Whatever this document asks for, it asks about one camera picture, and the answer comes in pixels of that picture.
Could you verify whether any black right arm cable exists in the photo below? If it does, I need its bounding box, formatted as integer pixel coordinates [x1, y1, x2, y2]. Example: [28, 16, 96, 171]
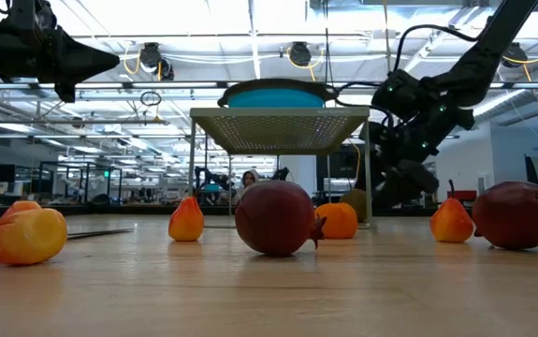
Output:
[392, 22, 483, 76]

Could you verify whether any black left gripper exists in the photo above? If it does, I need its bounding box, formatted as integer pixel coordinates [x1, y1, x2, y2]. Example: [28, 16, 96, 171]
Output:
[0, 0, 121, 88]

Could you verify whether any blue collapsible colander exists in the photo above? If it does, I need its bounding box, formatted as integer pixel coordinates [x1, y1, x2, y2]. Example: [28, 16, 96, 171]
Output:
[216, 78, 340, 109]

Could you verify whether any small orange mandarin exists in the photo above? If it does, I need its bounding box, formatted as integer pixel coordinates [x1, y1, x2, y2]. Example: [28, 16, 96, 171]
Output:
[313, 202, 359, 241]

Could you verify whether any hanging black cable coil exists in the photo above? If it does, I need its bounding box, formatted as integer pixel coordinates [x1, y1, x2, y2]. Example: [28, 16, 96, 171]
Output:
[138, 90, 163, 108]

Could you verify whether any person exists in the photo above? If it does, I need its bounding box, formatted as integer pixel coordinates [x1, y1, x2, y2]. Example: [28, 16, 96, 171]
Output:
[238, 168, 260, 200]

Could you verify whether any dark red pomegranate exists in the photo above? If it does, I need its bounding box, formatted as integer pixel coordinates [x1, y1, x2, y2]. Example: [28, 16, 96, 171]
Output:
[471, 180, 538, 251]
[234, 179, 328, 257]

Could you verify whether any brown-green kiwi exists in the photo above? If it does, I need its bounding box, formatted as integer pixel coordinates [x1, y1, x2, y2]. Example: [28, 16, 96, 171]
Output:
[341, 188, 371, 224]

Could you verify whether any pale green perforated shelf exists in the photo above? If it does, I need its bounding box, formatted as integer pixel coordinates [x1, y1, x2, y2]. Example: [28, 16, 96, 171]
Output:
[184, 107, 373, 230]

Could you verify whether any yellow orange bell pepper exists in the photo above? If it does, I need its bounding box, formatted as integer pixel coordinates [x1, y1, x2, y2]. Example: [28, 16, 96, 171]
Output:
[0, 207, 69, 268]

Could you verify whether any red box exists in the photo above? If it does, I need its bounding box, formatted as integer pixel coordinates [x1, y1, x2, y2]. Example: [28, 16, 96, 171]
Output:
[445, 189, 478, 203]

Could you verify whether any table knife patterned handle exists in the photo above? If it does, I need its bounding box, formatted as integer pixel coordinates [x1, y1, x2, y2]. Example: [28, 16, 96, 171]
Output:
[0, 223, 138, 256]

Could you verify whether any black table frame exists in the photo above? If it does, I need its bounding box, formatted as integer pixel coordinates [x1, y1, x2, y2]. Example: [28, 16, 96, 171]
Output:
[0, 204, 538, 225]

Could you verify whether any black-framed glass booth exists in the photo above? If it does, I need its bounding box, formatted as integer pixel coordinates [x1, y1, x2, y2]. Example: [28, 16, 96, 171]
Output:
[37, 161, 124, 206]

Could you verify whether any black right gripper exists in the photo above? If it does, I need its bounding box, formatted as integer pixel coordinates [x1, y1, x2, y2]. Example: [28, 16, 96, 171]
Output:
[369, 116, 441, 211]

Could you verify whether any black ceiling cable reel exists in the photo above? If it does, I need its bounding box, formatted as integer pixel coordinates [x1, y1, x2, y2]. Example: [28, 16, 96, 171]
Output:
[138, 41, 176, 82]
[288, 40, 313, 67]
[504, 41, 530, 69]

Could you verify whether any small orange-red pear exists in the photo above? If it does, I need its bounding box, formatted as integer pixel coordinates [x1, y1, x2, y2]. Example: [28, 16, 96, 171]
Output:
[167, 194, 206, 243]
[429, 179, 474, 244]
[0, 199, 43, 221]

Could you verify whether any thin black hanging cable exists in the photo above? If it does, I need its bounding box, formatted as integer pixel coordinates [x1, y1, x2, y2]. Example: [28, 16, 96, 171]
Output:
[323, 0, 333, 85]

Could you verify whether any dark screen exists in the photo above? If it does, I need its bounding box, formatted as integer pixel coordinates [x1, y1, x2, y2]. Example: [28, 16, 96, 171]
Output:
[315, 142, 373, 180]

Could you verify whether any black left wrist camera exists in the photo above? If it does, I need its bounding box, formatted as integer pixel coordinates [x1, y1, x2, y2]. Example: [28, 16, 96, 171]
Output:
[54, 82, 79, 108]

